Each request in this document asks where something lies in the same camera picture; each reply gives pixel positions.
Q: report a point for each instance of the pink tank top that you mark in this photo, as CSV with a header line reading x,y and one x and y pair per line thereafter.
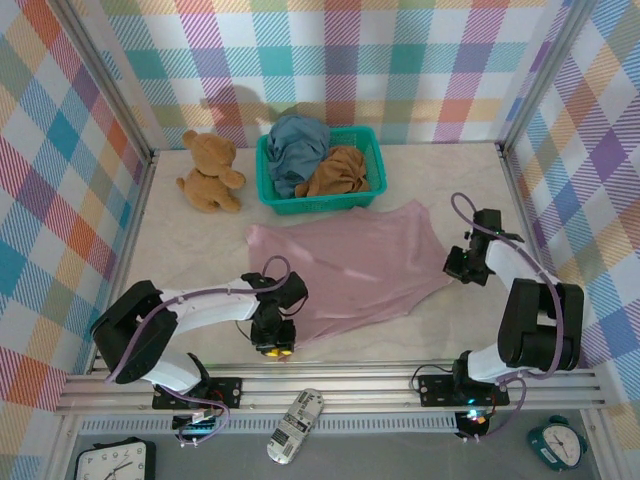
x,y
360,260

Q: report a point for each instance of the teal plastic basket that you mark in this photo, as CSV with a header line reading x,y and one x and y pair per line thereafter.
x,y
320,205

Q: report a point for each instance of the brown tank top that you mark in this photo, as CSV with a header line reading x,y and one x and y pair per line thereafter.
x,y
340,170

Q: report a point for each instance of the blue tank top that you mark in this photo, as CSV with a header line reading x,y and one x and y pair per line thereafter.
x,y
295,145

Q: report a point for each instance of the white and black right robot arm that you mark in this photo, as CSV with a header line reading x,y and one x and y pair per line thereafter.
x,y
540,325

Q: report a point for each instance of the brown teddy bear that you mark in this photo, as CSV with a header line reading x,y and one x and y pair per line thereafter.
x,y
207,180

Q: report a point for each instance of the black square clock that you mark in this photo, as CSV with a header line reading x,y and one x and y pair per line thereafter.
x,y
115,460

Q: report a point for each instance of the teal alarm clock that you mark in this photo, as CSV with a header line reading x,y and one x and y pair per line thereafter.
x,y
557,442

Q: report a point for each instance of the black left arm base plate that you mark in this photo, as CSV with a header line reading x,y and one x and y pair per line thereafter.
x,y
225,392

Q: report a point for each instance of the long aluminium frame rail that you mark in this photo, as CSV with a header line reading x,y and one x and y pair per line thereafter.
x,y
375,387

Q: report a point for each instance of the aluminium side rail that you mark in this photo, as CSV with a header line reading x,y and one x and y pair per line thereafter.
x,y
509,170
145,182

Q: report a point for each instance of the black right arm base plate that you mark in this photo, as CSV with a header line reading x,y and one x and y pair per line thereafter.
x,y
435,390

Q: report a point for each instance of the aluminium frame post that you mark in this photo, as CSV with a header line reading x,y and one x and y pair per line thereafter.
x,y
105,75
545,75

